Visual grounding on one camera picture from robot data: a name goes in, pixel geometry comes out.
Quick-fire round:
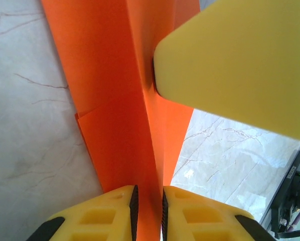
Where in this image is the orange paper sheet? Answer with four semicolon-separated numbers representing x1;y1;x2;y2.
41;0;201;241

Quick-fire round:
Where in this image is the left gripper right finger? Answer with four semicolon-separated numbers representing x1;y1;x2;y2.
161;185;276;241

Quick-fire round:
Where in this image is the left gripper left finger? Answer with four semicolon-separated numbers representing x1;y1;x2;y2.
27;185;140;241

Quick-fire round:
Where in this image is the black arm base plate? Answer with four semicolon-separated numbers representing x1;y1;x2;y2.
270;150;300;239

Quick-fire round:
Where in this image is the purple cable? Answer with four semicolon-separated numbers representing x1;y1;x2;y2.
286;209;300;233

